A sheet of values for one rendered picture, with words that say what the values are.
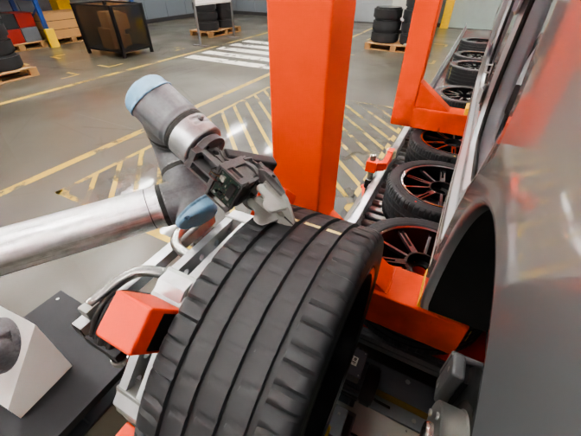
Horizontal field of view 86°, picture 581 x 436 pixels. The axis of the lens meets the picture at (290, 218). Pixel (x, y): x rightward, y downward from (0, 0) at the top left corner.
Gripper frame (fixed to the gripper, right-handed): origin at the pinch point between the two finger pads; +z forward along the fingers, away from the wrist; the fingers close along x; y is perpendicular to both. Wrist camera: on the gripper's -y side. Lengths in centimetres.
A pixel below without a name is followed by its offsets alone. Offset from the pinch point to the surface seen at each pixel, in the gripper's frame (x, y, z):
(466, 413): -6.0, -0.5, 47.5
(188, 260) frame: -14.7, 11.3, -8.6
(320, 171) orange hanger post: -5.7, -34.2, -5.6
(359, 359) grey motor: -53, -37, 48
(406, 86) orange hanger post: 3, -228, -20
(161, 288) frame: -16.9, 17.6, -7.8
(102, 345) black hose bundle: -34.8, 23.8, -10.1
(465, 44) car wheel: 64, -686, -27
